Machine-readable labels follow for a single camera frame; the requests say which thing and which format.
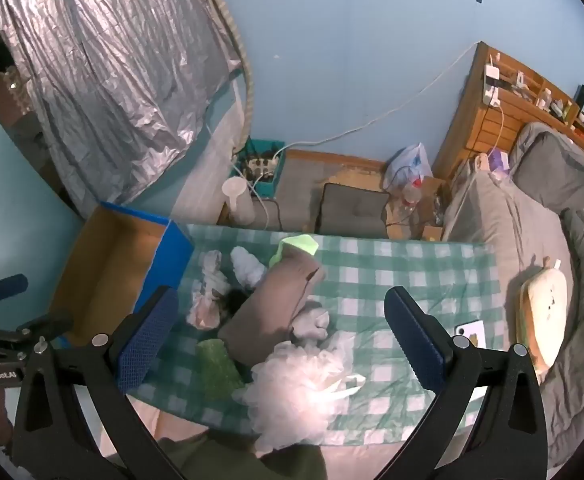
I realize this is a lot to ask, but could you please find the dark grey cushion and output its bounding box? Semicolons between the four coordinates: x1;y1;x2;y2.
317;182;390;238

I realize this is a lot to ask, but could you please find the grey pillow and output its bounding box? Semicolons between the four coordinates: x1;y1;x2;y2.
509;122;584;216

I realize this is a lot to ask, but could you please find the white mesh bath pouf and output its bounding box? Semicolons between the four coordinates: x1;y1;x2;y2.
237;335;368;453

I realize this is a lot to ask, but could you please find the teal box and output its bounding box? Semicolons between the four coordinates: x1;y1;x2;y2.
229;137;287;200

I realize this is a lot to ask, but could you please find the brown cardboard box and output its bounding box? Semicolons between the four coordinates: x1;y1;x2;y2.
387;177;448;241

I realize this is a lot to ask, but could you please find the white fluffy sock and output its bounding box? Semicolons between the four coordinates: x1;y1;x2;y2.
230;246;268;288

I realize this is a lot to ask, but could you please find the grey cloth pouch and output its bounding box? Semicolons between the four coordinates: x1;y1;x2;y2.
217;255;325;367

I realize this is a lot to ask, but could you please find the white plastic bag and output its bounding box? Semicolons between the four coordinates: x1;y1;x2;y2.
383;142;434;193

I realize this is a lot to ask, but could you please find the black sock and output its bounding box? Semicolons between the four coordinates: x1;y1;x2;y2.
219;287;250;323

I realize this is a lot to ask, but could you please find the white power strip with chargers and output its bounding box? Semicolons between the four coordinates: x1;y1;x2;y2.
484;62;503;107

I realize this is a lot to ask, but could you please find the cream plush pillow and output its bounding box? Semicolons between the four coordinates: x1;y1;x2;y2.
517;257;570;376

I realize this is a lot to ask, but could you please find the person's green clothing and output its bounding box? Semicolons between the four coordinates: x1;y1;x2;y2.
159;432;328;480

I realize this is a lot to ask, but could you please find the silver foil curtain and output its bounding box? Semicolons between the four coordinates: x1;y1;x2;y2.
0;0;243;216

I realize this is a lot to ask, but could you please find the white cable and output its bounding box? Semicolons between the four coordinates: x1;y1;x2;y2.
252;45;475;181

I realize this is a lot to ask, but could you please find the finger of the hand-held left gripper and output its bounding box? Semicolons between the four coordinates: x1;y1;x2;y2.
0;274;29;307
0;312;74;352

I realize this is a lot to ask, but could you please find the white cup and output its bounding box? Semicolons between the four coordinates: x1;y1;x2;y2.
222;177;255;228

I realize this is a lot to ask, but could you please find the grey bed sheet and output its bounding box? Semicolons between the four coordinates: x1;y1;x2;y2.
442;165;584;466

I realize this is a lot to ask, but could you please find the beige wrapped hose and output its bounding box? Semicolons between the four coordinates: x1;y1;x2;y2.
206;0;254;147

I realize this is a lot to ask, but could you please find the white patterned sock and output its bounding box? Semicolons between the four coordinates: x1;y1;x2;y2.
199;250;228;286
186;280;230;331

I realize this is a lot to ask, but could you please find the green checked cloth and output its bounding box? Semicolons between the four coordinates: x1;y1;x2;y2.
137;222;505;448

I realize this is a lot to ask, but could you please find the white phone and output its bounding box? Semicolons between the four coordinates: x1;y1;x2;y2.
454;319;487;348

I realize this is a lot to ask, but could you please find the green towel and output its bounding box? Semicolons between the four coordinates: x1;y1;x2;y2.
195;339;245;403

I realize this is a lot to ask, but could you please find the blue cardboard box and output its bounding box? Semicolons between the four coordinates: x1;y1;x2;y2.
47;201;195;351

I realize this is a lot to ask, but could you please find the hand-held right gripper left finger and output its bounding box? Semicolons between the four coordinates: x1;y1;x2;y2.
11;286;195;480

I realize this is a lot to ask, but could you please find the clear plastic bottle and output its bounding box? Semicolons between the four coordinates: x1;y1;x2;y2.
399;180;425;211

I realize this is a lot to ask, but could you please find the grey floor mat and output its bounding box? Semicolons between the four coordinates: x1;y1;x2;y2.
272;155;388;233

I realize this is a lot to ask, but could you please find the wooden headboard shelf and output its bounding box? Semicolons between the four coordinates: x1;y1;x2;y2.
432;41;584;181

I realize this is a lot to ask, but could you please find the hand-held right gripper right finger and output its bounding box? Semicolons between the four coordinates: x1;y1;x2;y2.
372;286;549;480

